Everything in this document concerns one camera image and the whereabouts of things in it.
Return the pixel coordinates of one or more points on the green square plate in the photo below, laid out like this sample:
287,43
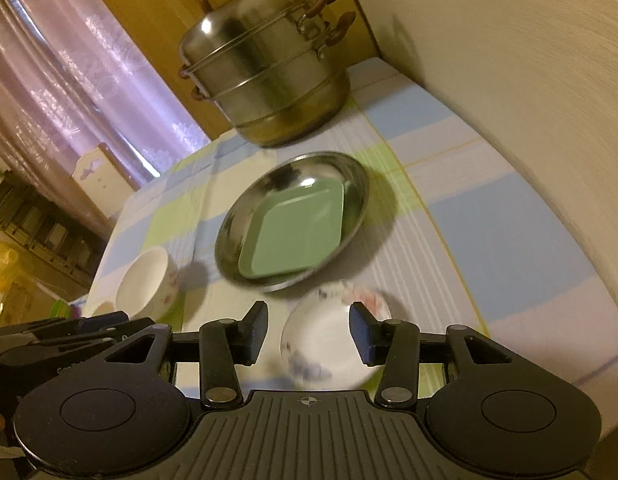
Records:
294,230

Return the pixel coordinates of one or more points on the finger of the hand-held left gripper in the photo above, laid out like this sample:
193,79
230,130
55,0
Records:
129,331
101,318

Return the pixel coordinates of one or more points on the small white floral plate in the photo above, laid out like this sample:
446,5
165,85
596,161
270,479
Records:
319,340

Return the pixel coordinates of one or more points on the stainless steel steamer pot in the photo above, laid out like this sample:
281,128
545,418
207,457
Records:
269,75

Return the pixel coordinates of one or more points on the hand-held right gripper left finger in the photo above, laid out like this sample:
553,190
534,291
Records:
259,332

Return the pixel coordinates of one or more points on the white wooden chair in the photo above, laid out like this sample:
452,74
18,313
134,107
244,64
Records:
96,170

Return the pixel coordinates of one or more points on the sheer purple curtain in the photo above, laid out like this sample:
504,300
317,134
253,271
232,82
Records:
64,85

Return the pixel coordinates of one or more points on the stack of colourful plastic bowls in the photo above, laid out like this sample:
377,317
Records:
61,308

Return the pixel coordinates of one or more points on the checked pastel tablecloth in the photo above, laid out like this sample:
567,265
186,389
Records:
439,220

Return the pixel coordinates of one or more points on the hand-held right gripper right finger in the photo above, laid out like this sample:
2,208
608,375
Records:
361,335

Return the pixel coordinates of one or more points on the round stainless steel plate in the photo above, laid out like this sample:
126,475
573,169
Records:
284,180

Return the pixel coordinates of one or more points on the black metal rack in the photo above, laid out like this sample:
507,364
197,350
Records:
39,230

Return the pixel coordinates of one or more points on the brown wooden door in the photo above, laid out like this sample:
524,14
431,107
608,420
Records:
154,10

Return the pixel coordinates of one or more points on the white floral bowl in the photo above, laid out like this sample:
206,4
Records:
144,280

